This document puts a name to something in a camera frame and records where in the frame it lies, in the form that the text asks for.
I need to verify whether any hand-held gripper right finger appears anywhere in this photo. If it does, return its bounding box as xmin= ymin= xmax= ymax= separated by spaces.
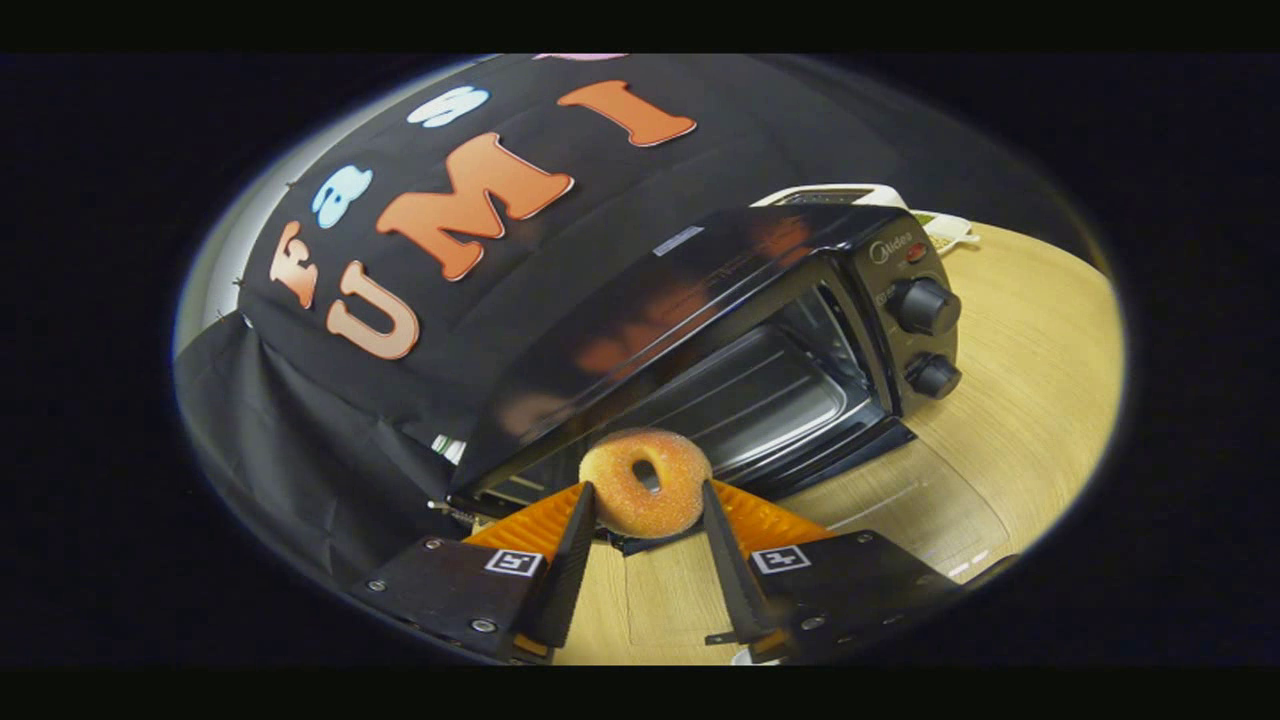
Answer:
xmin=702 ymin=480 xmax=1021 ymax=663

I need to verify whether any sugared ring donut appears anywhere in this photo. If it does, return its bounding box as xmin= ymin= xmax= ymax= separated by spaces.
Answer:
xmin=579 ymin=428 xmax=713 ymax=540

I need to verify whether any black toaster oven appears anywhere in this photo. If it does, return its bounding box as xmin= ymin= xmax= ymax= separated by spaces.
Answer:
xmin=430 ymin=205 xmax=1011 ymax=649

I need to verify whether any black backdrop cloth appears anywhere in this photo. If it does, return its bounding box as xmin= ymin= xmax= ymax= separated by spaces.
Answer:
xmin=175 ymin=54 xmax=1091 ymax=591

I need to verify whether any white pop-up toaster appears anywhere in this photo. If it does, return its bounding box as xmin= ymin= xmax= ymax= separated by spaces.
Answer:
xmin=750 ymin=184 xmax=981 ymax=256

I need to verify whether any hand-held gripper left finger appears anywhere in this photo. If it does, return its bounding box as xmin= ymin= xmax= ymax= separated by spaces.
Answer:
xmin=350 ymin=482 xmax=598 ymax=663

